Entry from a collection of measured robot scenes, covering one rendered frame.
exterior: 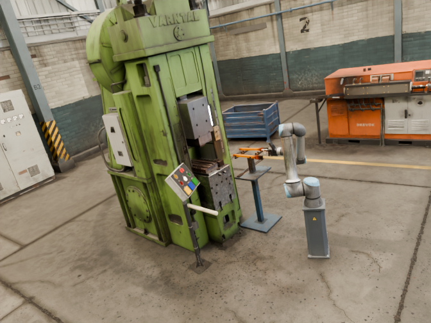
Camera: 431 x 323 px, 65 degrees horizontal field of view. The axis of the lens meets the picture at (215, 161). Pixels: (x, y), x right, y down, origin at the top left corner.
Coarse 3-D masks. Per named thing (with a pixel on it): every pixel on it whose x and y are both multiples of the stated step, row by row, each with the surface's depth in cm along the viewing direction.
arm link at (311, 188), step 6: (306, 180) 333; (312, 180) 332; (318, 180) 332; (306, 186) 331; (312, 186) 328; (318, 186) 330; (306, 192) 331; (312, 192) 330; (318, 192) 332; (312, 198) 333
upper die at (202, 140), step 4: (208, 132) 382; (204, 136) 376; (208, 136) 381; (188, 140) 383; (192, 140) 377; (196, 140) 373; (200, 140) 372; (204, 140) 376; (208, 140) 381; (188, 144) 386; (192, 144) 380; (196, 144) 375; (200, 144) 373
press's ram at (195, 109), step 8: (200, 96) 377; (184, 104) 356; (192, 104) 358; (200, 104) 366; (184, 112) 360; (192, 112) 359; (200, 112) 368; (208, 112) 377; (184, 120) 366; (192, 120) 361; (200, 120) 369; (208, 120) 378; (184, 128) 371; (192, 128) 362; (200, 128) 370; (208, 128) 379; (192, 136) 366; (200, 136) 371
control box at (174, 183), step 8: (176, 168) 349; (184, 168) 350; (168, 176) 333; (184, 176) 341; (192, 176) 353; (168, 184) 328; (176, 184) 326; (184, 184) 335; (176, 192) 329; (184, 192) 327; (184, 200) 330
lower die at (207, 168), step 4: (196, 160) 414; (200, 160) 412; (204, 160) 409; (192, 164) 405; (196, 164) 402; (200, 164) 400; (204, 164) 396; (208, 164) 391; (216, 164) 395; (196, 168) 393; (204, 168) 388; (208, 168) 386; (212, 168) 391; (216, 168) 396; (204, 172) 386; (208, 172) 387
